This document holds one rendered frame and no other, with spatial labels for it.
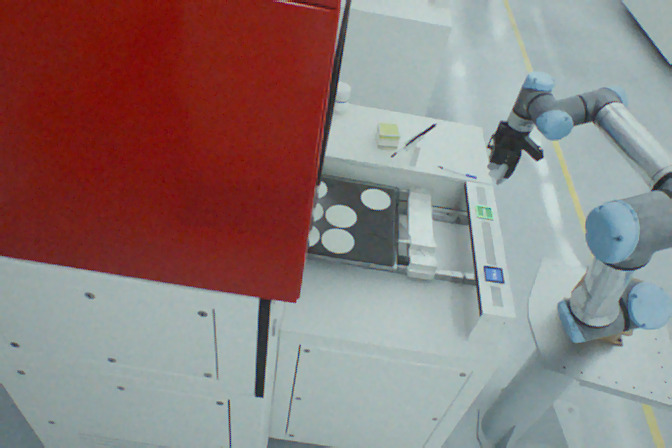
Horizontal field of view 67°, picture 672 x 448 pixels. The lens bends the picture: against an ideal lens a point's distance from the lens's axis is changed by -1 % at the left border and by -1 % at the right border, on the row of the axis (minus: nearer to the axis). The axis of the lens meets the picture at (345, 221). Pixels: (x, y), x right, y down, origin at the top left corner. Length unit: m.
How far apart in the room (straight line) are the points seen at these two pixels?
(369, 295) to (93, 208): 0.88
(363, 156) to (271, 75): 1.13
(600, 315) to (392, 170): 0.80
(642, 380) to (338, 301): 0.90
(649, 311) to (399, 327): 0.64
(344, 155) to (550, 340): 0.87
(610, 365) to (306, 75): 1.32
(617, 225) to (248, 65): 0.74
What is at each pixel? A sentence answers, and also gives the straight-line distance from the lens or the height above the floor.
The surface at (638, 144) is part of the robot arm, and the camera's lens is 1.30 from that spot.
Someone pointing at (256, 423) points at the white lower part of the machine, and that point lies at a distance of 1.50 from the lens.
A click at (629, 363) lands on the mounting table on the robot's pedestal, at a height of 0.82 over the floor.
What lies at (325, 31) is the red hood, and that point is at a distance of 0.64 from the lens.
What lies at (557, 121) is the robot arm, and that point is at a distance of 1.35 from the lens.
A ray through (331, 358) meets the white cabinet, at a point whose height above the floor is 0.72.
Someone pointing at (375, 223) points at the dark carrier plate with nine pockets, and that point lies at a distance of 1.65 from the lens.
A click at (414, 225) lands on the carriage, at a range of 1.71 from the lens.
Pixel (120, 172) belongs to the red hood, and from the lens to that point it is 0.86.
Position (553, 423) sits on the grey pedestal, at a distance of 2.32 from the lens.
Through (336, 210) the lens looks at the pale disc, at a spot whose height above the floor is 0.90.
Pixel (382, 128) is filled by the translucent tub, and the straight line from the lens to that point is 1.82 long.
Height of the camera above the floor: 2.04
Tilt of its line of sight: 45 degrees down
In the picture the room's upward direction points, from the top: 12 degrees clockwise
